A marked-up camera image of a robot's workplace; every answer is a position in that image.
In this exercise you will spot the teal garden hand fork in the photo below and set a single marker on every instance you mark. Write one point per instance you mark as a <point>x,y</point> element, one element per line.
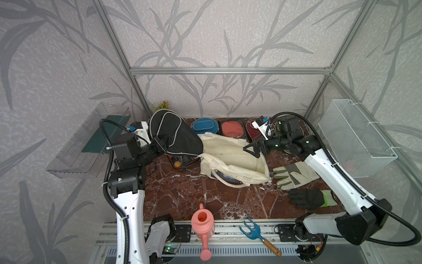
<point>254,233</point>

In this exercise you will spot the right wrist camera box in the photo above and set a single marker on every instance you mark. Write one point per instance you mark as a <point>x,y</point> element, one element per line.
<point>264,125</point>

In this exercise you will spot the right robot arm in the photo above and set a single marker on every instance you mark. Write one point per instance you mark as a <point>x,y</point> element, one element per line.
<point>365,214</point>

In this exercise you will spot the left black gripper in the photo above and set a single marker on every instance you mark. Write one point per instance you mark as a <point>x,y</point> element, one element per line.
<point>159,145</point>

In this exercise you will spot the maroon paddle case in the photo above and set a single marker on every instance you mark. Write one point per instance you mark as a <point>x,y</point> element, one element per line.
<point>251,130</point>

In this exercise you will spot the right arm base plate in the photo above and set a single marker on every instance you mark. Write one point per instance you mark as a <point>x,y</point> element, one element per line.
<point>290,232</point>

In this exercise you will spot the cream canvas tote bag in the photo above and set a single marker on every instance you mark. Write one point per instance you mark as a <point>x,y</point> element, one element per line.
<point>224,159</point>

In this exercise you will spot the grey green gardening glove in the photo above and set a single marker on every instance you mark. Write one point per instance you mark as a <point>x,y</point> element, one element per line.
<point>294,176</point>

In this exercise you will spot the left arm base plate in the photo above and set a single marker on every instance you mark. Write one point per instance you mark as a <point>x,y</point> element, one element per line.
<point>183,233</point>

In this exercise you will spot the aluminium front rail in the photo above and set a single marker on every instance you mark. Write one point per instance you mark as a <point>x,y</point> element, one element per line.
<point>227,232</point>

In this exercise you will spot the clear case red paddle set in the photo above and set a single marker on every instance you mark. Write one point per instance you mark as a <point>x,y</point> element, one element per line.
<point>233,128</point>

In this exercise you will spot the blue paddle case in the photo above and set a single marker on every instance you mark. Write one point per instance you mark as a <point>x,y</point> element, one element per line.
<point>203,125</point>

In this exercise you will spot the potted plant white pot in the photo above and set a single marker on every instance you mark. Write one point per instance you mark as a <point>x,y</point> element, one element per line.
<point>164,105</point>

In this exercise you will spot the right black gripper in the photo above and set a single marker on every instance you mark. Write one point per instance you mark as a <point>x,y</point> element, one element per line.
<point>255,145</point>

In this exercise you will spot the pink watering can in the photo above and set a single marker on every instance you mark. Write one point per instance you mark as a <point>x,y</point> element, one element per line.
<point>203,225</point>

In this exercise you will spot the clear acrylic wall shelf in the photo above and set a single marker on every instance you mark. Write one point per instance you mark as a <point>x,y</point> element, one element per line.
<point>84,155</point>

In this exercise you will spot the black paddle case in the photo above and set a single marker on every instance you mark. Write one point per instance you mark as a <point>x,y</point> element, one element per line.
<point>179,138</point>

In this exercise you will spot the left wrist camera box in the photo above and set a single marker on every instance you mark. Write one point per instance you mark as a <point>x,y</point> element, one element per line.
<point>140,129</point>

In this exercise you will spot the white wire mesh basket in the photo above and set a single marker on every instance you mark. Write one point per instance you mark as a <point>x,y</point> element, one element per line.
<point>354,141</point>

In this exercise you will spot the black green gardening glove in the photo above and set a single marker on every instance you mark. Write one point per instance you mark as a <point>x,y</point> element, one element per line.
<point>311,198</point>

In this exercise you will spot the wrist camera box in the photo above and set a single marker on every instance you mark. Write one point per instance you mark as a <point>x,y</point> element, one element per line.
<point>140,129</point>
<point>264,125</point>

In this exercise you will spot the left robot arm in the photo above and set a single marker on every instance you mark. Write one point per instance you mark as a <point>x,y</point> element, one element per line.
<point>124,187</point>

